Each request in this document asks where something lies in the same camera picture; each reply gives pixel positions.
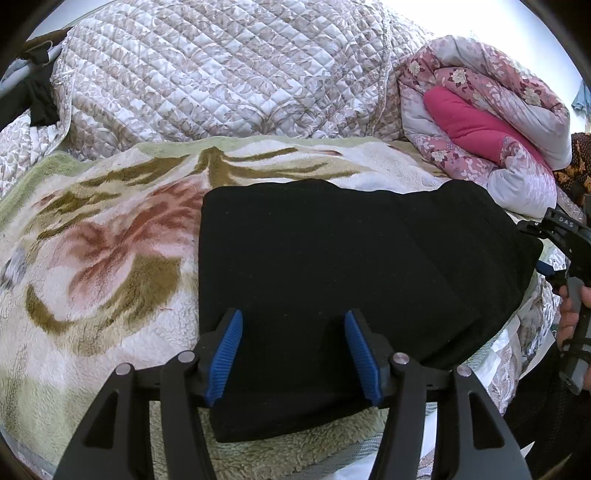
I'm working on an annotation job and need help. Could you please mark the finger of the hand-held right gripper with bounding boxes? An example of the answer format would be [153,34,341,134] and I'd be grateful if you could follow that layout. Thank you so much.
[536,260,568,283]
[516,219,555,241]

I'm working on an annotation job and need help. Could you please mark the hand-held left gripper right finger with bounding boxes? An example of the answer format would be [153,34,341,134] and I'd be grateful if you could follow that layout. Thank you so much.
[344,309,534,480]

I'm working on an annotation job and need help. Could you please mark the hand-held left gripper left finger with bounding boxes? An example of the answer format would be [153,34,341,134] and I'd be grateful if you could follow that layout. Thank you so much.
[53,308,245,480]

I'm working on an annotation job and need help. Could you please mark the black pants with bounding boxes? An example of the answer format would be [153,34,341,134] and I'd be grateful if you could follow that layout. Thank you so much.
[198,179,544,444]

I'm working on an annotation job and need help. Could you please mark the person's right hand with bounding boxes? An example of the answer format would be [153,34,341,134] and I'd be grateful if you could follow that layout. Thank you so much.
[556,285,591,352]

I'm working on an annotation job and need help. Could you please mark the brown patterned cloth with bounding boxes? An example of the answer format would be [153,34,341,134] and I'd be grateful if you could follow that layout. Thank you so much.
[551,131,591,204]

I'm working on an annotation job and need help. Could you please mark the pink floral comforter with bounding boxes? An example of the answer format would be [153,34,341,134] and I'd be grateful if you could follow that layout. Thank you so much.
[398,36,573,219]

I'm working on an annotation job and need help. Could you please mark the plain pink cloth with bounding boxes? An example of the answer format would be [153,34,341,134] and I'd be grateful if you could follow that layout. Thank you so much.
[424,87,552,169]

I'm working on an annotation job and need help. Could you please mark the small blue cloth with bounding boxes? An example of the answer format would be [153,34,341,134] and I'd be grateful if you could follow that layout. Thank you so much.
[571,78,591,117]

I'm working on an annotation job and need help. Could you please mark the floral fleece blanket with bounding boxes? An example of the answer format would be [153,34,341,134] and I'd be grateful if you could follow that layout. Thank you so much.
[0,136,462,480]

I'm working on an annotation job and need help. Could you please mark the quilted beige bedspread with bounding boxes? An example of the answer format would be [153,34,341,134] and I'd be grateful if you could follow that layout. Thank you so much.
[0,0,561,416]

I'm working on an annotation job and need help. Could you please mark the black garment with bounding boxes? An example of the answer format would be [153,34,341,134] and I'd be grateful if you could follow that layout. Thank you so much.
[0,78,62,129]

